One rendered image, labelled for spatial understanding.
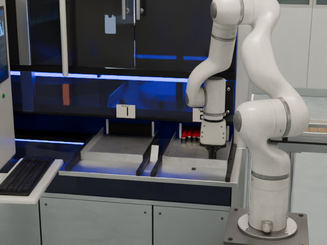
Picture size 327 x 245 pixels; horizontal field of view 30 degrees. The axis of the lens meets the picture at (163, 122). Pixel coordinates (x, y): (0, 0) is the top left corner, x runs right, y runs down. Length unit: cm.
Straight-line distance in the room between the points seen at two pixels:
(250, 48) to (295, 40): 529
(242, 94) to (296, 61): 467
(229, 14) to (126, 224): 128
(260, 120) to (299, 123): 13
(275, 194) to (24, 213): 148
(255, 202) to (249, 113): 30
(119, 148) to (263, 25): 96
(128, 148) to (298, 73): 483
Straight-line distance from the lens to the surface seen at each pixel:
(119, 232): 292
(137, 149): 263
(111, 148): 264
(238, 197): 275
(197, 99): 230
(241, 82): 259
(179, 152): 258
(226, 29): 219
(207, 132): 238
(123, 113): 270
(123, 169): 241
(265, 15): 201
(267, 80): 191
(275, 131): 184
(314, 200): 444
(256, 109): 182
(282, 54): 724
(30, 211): 302
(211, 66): 225
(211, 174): 237
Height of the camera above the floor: 174
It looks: 17 degrees down
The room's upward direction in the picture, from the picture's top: straight up
